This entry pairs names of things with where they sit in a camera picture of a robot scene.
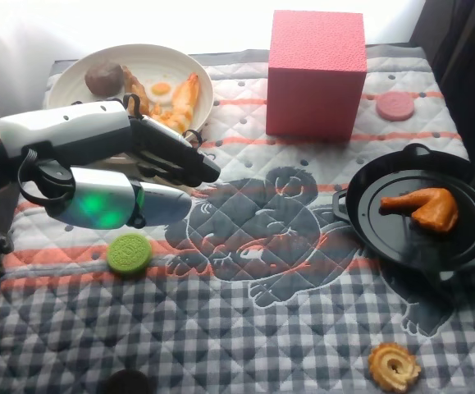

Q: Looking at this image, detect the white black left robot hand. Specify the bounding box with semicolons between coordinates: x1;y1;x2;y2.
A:
0;93;222;230

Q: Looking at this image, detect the black frying pan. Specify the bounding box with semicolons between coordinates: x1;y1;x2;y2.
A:
331;142;475;282

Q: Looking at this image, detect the red cube box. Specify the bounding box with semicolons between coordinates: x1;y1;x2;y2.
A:
266;10;368;143

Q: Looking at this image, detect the white round plate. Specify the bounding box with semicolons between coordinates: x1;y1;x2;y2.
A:
46;43;215;135

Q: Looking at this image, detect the brown toy meat patty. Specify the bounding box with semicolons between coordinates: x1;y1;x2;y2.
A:
84;60;124;96

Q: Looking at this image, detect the toy fried dough stick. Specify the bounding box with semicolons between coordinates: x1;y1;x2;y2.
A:
121;64;151;117

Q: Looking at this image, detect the toy fried egg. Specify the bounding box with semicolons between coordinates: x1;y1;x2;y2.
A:
143;77;179;106

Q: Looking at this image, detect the orange toy shrimp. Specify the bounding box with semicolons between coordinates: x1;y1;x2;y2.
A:
150;71;202;133

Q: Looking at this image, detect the green sandwich cookie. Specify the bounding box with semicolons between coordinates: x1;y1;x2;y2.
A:
106;232;154;275

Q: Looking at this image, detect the grey quilt with bear print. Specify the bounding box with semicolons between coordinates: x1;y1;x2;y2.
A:
0;45;475;394

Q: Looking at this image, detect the brown chocolate cookie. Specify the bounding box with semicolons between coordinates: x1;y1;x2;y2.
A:
104;369;156;394

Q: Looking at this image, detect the pink sandwich cookie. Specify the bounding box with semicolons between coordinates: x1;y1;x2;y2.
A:
375;90;413;122

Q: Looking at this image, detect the toy roast chicken leg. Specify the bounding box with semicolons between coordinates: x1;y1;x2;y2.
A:
379;186;459;235

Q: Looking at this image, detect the dark curtain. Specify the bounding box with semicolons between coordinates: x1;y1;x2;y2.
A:
409;0;475;173

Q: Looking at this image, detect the yellow butter ring cookie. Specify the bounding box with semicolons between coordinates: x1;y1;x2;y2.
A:
368;342;422;387

